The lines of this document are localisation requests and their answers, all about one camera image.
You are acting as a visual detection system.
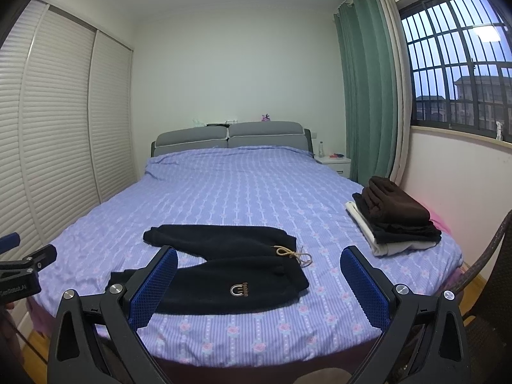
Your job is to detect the white nightstand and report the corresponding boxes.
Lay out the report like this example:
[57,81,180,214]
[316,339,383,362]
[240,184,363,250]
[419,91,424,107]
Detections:
[315,156,351,178]

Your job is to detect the brown folded garment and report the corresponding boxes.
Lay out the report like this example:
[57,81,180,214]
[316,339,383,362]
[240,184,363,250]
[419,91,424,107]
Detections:
[363,176,430,222]

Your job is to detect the green curtain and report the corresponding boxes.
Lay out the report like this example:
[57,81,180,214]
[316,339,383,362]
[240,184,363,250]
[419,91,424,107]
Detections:
[334,0,397,186]

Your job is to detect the grey padded headboard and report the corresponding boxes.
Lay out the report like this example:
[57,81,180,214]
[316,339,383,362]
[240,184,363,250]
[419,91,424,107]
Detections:
[151,121,314,157]

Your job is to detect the white louvered wardrobe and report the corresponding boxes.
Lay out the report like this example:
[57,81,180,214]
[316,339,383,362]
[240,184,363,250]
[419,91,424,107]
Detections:
[1,0,136,259]

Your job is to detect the white spray bottle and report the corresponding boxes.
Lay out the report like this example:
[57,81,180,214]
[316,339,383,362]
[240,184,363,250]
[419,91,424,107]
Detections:
[496,121,503,141]

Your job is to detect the black fleece pants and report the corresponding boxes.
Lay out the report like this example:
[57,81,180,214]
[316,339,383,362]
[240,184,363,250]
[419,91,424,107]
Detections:
[105,223,313,316]

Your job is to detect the purple floral bed sheet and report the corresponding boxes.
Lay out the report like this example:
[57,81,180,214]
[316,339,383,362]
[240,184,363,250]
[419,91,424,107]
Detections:
[28,147,462,368]

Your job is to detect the black folded garment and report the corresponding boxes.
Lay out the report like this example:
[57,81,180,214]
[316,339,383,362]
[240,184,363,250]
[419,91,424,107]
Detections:
[352,193,442,244]

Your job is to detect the white folded garment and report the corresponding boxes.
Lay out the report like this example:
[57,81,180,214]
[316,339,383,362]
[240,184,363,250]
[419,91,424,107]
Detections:
[345,201,437,257]

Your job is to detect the barred window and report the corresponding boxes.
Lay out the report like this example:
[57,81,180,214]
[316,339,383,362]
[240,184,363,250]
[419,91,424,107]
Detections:
[400,0,511,142]

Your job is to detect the clear bottle on nightstand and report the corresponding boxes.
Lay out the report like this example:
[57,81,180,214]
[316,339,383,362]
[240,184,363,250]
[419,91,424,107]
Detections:
[318,141,324,158]

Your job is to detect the dark wicker chair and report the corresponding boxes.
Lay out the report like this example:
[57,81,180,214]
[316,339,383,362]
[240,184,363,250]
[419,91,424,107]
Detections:
[450,214,512,383]

